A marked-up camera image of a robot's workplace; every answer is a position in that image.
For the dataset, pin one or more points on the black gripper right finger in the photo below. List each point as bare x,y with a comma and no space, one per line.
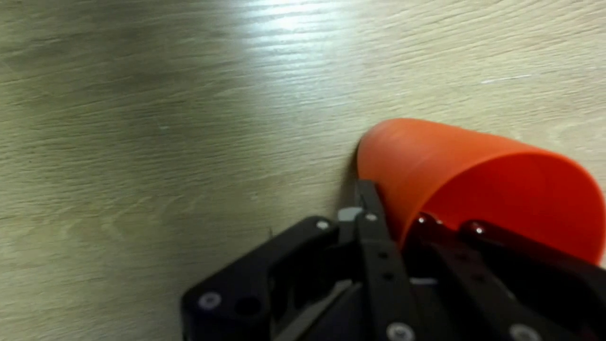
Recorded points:
502,286

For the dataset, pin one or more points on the orange plastic cup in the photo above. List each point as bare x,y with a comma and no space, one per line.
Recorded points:
459,174

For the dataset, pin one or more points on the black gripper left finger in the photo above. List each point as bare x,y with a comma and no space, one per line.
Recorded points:
389,295

